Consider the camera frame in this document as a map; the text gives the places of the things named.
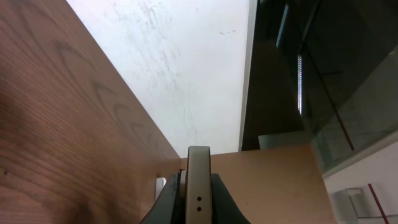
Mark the white power strip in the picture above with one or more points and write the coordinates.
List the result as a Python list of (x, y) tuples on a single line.
[(160, 182)]

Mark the white wall air unit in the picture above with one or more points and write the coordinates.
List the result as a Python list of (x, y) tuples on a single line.
[(360, 205)]

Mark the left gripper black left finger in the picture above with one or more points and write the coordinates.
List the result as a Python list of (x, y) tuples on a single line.
[(169, 208)]

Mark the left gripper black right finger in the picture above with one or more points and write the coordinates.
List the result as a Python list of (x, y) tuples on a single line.
[(225, 210)]

